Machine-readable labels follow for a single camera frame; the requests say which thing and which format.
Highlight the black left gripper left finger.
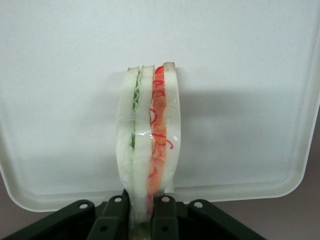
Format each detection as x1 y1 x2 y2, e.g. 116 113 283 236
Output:
0 194 131 240

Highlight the triangle sandwich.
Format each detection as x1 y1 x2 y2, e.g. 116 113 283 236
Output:
115 60 183 240

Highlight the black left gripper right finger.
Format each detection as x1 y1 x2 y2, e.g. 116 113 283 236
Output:
151 193 267 240

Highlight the beige plastic tray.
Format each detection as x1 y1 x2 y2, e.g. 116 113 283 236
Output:
0 0 320 214

